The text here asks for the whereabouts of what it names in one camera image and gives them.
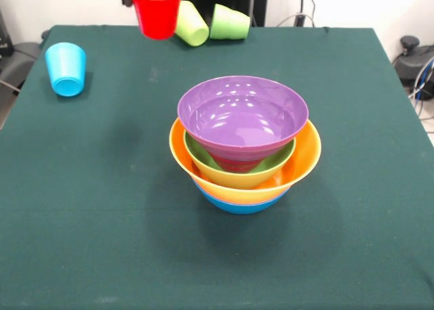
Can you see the blue plastic bowl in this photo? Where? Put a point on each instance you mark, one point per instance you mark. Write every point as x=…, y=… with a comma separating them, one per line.
x=240, y=208

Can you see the magenta plastic bowl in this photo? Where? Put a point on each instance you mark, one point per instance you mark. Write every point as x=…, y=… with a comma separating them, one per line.
x=237, y=164

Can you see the orange plastic bowl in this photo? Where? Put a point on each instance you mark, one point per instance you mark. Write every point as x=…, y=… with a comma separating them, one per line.
x=305, y=154

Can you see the purple plastic bowl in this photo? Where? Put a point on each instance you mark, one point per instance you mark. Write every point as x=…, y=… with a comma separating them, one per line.
x=242, y=120

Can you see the green plastic cup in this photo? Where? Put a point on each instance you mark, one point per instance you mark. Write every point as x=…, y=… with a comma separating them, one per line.
x=230, y=23

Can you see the red plastic cup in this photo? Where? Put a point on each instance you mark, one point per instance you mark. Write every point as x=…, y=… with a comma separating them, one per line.
x=157, y=15

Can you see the blue plastic cup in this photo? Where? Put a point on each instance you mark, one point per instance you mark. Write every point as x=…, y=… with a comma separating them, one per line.
x=66, y=66

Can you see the dark green tablecloth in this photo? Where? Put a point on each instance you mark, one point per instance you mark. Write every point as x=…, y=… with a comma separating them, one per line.
x=217, y=255

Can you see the green plastic bowl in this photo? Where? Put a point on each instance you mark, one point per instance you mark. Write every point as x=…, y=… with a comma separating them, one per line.
x=234, y=179

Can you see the yellow-green plastic cup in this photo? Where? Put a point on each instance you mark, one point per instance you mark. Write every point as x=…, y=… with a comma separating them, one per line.
x=193, y=25

